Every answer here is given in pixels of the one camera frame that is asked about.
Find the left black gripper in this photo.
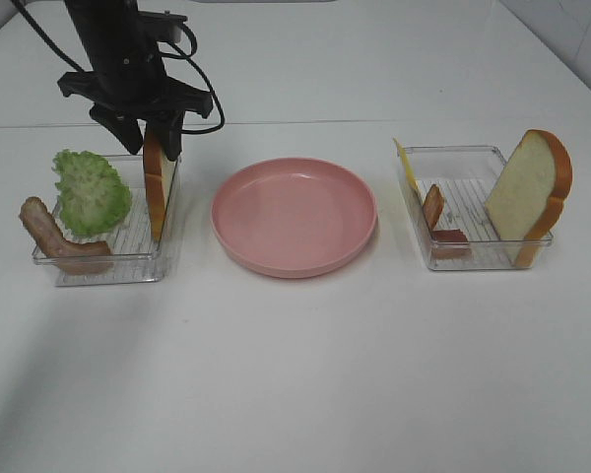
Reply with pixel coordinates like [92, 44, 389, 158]
[58, 46, 212, 161]

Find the bread slice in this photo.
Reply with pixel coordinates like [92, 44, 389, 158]
[143, 127, 176, 241]
[485, 129, 572, 268]

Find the green lettuce leaf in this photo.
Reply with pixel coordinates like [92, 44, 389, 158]
[53, 150, 132, 237]

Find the bacon strip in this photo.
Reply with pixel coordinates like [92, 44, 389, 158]
[423, 184, 470, 259]
[19, 196, 112, 275]

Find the yellow cheese slice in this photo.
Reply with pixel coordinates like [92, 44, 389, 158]
[393, 138, 423, 205]

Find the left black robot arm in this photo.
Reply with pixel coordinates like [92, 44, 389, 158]
[58, 1, 213, 162]

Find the left clear plastic tray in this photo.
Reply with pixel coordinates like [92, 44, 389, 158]
[32, 155, 183, 287]

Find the clear plastic tray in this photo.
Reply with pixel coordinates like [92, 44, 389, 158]
[399, 145, 554, 271]
[32, 155, 183, 287]

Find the pink round plate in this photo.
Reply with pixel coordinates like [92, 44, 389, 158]
[211, 158, 377, 279]

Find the right clear plastic tray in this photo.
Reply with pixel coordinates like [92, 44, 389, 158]
[399, 145, 554, 271]

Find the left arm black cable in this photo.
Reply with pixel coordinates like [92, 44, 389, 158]
[9, 0, 227, 135]

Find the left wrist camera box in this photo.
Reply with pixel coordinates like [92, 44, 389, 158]
[138, 11, 188, 43]

